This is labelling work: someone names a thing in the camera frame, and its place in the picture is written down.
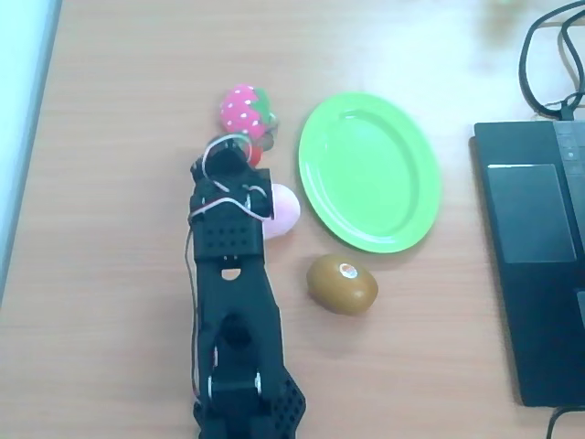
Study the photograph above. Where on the brown kiwi with sticker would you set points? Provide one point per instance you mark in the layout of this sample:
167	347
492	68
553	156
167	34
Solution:
338	290

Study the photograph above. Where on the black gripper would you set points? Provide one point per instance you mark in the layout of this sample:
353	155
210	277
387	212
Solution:
227	161

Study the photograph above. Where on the pale pink plush peach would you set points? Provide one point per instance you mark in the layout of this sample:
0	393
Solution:
285	210

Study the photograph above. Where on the black laptop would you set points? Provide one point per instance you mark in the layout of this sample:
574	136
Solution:
525	297

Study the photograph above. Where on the pink plush strawberry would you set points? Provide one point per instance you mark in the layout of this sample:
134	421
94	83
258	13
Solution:
240	112

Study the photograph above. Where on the green oval plate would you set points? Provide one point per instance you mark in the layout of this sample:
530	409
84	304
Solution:
365	174

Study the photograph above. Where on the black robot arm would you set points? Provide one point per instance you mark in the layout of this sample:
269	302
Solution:
242	320

